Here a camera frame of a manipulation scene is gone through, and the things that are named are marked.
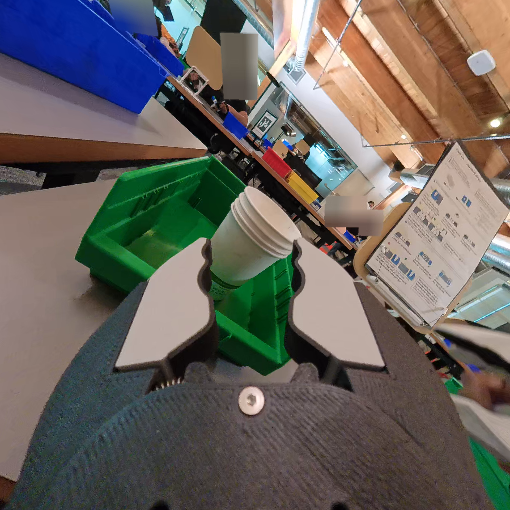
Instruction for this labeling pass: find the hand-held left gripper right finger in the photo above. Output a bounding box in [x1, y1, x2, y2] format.
[287, 238, 387, 382]

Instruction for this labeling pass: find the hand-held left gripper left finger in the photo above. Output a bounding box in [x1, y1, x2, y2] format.
[114, 237, 220, 380]

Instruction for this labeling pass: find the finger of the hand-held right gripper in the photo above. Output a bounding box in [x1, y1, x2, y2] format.
[451, 394, 510, 461]
[433, 321, 510, 360]

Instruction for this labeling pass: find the nested stack of paper cups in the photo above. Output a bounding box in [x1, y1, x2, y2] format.
[209, 186, 303, 302]

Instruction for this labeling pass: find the grey desk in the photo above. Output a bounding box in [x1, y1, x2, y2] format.
[0, 177, 297, 483]

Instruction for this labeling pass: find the person's right hand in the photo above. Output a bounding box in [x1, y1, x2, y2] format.
[463, 371, 507, 412]

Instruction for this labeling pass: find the instruction sheet on stand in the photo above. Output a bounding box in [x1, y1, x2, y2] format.
[352, 140, 510, 336]

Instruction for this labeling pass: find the printed instruction sheet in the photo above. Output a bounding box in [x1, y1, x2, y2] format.
[365, 141, 510, 326]

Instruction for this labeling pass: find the yellow plastic bin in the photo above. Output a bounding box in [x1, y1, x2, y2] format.
[287, 172, 319, 204]

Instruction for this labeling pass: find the red plastic bin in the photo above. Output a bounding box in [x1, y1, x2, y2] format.
[261, 147, 292, 179]

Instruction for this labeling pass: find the long wooden table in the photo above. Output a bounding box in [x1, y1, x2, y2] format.
[167, 75, 357, 249]

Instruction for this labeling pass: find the small blue plastic bin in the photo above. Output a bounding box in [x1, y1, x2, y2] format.
[222, 112, 249, 140]

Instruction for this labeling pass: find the black and white marker sign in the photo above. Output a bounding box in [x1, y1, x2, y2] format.
[250, 110, 279, 141]

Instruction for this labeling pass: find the wood-edged grey table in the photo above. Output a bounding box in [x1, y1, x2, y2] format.
[0, 53, 209, 164]

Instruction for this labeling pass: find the rounded wooden board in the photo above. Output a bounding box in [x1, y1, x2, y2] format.
[185, 26, 224, 91]

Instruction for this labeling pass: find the silver ventilation pipe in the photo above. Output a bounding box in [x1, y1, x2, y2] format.
[292, 0, 321, 82]

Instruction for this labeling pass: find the silver ventilation duct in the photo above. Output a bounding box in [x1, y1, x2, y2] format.
[480, 175, 510, 276]

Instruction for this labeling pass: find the white wireless access point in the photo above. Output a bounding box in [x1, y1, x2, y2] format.
[466, 49, 497, 77]

